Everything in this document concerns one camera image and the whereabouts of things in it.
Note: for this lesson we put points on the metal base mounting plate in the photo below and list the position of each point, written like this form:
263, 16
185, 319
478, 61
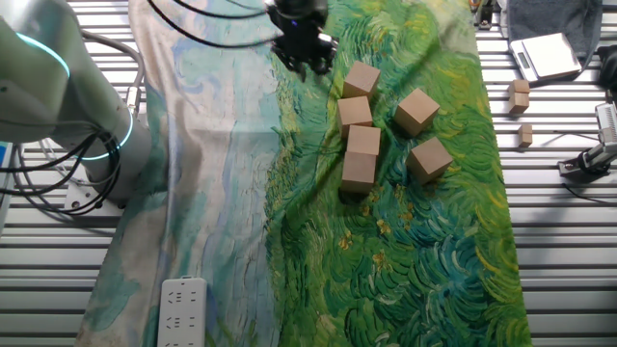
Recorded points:
79, 197

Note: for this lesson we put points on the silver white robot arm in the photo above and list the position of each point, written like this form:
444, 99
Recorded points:
48, 72

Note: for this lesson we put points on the black camera stand base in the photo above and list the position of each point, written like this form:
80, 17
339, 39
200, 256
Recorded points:
486, 14

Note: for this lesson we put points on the dark grey cloth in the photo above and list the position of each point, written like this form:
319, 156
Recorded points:
544, 17

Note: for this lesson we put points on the grey camera mount arm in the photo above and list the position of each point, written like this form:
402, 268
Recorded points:
590, 159

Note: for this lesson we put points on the black round object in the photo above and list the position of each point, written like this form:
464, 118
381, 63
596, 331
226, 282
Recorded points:
609, 67

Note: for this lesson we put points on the small wooden block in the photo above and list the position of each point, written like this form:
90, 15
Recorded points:
525, 136
519, 101

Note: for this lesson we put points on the white power strip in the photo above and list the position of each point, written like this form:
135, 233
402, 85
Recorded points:
182, 313

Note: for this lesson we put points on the green blue painted cloth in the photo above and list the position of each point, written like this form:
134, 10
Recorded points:
385, 265

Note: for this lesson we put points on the white kitchen scale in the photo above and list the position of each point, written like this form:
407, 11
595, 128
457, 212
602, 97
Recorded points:
549, 55

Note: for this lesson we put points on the wooden cube block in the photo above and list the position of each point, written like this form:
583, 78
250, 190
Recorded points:
429, 159
359, 171
417, 112
364, 140
361, 79
354, 113

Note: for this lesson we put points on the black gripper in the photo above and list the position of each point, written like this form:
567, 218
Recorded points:
299, 19

